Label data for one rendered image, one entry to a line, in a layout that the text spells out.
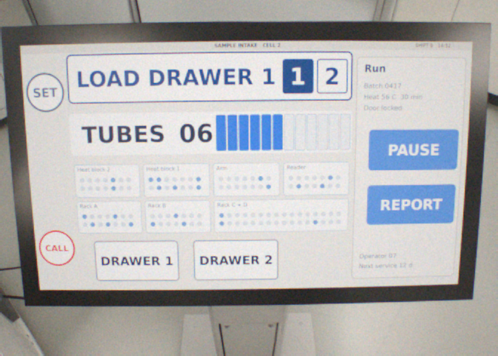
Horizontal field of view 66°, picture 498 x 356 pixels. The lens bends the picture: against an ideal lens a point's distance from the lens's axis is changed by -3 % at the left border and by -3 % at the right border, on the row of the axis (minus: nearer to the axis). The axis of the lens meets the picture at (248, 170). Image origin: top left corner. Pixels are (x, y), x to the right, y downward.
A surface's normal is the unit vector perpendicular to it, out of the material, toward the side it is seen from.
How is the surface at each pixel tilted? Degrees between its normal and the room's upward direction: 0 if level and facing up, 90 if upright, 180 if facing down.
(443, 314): 0
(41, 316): 0
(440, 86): 50
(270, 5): 90
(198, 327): 5
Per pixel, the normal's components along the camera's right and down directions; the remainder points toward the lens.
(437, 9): -0.61, 0.58
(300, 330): 0.09, -0.67
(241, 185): 0.01, 0.13
